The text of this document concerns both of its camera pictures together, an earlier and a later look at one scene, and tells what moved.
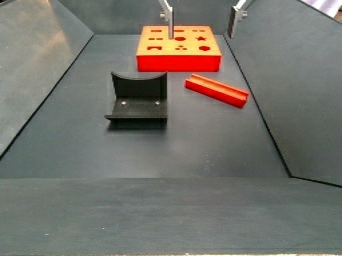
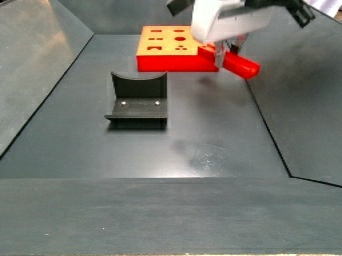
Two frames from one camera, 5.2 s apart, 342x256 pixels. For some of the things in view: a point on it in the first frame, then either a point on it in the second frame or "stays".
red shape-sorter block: [192, 51] stays
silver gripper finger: [169, 15] -> [221, 48]
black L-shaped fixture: [141, 102] stays
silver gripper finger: [237, 16] -> [236, 43]
